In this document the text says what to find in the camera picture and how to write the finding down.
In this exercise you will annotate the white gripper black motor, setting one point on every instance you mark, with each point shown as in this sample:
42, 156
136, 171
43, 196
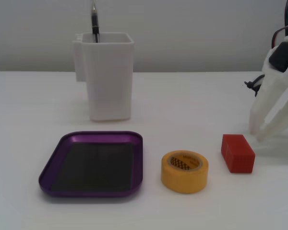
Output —
276, 82

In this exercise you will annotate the yellow masking tape roll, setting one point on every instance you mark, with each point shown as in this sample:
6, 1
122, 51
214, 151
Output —
182, 182

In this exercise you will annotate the white plastic pen box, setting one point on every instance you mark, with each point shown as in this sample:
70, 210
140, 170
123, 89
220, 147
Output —
108, 83

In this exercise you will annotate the red rectangular block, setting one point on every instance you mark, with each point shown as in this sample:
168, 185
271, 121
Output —
237, 155

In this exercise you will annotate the purple metal tray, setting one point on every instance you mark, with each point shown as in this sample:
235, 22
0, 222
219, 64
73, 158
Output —
98, 167

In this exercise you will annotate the black ballpoint pen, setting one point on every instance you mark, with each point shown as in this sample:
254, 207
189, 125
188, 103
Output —
95, 24

